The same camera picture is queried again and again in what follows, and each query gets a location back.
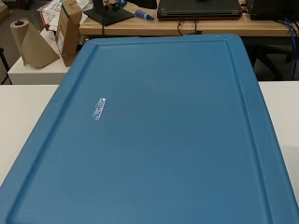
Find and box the blue marker pen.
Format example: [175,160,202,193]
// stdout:
[134,9,155,22]

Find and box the black flat stand base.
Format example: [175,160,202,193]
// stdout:
[83,0,135,27]

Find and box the brown paper roll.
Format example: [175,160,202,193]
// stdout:
[9,18,61,69]

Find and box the tall cardboard box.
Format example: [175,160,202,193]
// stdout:
[55,0,84,68]

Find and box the blue cable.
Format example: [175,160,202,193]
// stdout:
[282,14,299,80]

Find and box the black desk cable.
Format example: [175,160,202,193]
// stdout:
[177,18,201,36]

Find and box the black device case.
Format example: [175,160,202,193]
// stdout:
[245,0,299,21]

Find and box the white side cabinet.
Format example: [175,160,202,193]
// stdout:
[7,28,71,86]

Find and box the black laptop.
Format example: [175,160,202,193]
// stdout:
[156,0,244,21]

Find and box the blue plastic lid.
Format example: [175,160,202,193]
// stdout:
[0,34,299,224]

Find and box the wooden desk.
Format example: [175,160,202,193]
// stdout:
[78,2,299,37]

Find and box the stack of printed papers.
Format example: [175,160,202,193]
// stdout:
[36,0,94,32]

